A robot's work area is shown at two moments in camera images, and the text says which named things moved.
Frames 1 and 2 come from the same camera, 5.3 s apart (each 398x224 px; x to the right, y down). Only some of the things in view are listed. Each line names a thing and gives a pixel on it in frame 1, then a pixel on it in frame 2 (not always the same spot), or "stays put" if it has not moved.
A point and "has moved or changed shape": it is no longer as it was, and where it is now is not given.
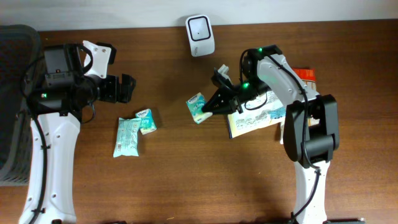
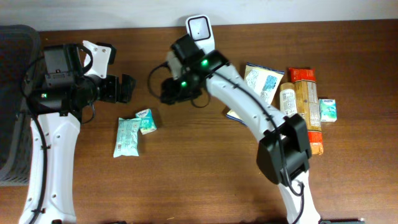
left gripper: x=112 y=88 stays put
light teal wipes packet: x=127 y=142 stays put
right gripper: x=233 y=101 → x=170 y=92
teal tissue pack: x=196 y=104 has moved or changed shape
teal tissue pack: x=147 y=122 stays put
